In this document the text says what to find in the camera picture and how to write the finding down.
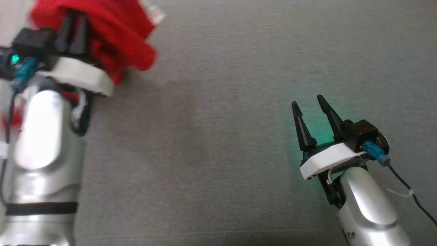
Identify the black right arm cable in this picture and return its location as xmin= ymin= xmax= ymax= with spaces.
xmin=363 ymin=140 xmax=437 ymax=227

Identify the red shorts white waistband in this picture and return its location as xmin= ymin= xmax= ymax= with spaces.
xmin=29 ymin=0 xmax=166 ymax=85

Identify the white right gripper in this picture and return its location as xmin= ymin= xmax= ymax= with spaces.
xmin=292 ymin=95 xmax=368 ymax=208

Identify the grey fabric sofa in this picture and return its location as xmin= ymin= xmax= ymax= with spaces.
xmin=0 ymin=0 xmax=437 ymax=246

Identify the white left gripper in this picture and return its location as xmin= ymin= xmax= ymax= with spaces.
xmin=37 ymin=12 xmax=115 ymax=137

